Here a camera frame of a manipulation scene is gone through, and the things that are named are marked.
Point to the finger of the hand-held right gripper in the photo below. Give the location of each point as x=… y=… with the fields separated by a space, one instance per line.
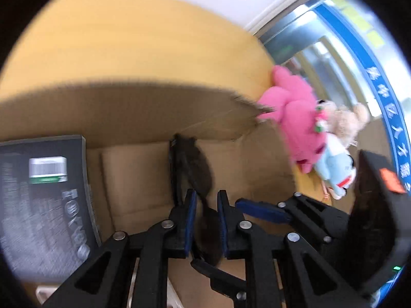
x=221 y=282
x=260 y=208

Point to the glass partition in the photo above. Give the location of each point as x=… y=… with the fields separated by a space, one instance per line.
x=308 y=45

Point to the cardboard box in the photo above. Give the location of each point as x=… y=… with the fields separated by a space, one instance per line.
x=144 y=112
x=112 y=38

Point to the pink plush toy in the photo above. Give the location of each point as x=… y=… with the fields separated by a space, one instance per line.
x=298 y=118

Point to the black sunglasses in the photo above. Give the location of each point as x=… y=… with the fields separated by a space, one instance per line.
x=196 y=166

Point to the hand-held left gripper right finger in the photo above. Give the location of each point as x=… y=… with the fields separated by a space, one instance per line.
x=223 y=221

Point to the light blue plush toy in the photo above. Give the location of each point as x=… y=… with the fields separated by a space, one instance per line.
x=334 y=170

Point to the black printed box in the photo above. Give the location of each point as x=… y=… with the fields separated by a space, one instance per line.
x=41 y=205

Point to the blue band decal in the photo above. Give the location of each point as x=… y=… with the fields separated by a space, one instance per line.
x=372 y=70

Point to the yellow sticky note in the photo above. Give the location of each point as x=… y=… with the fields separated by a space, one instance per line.
x=375 y=38
x=351 y=12
x=362 y=24

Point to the beige plush toy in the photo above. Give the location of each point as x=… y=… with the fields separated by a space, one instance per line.
x=345 y=118

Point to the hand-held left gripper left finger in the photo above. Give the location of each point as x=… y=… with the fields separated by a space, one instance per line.
x=191 y=221

